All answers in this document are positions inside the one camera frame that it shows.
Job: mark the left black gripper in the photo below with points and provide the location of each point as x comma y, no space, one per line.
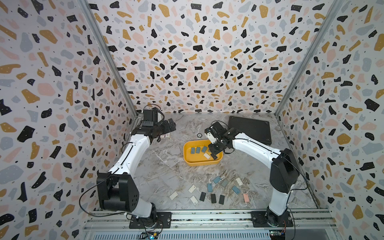
167,128

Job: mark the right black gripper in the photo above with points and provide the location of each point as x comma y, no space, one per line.
212,151

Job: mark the yellow plastic storage box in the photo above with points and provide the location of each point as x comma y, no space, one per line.
195,160

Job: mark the grey eraser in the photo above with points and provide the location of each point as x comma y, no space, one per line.
224,183

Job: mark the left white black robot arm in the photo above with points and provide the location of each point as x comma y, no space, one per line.
117,190

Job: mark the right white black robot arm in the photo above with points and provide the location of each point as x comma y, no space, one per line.
283,168

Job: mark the small card box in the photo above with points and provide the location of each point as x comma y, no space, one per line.
166,136

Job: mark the black eraser bottom left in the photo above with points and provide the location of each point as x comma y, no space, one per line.
203,196

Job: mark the black eraser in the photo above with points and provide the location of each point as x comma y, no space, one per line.
213,198
221,199
203,196

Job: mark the black eraser bottom middle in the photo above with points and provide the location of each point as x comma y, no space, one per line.
213,198

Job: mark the black eraser bottom right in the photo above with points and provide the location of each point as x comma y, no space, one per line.
221,199

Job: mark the pink eraser lower right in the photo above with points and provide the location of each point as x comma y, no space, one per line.
246,198

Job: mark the white eraser bottom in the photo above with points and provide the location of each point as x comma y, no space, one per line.
194,200

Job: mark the black hard case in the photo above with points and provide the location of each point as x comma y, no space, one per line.
258,130

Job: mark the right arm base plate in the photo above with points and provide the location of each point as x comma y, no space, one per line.
264,219

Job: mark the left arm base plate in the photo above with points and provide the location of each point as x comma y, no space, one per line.
162,220

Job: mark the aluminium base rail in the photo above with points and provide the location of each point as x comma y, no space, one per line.
309,224

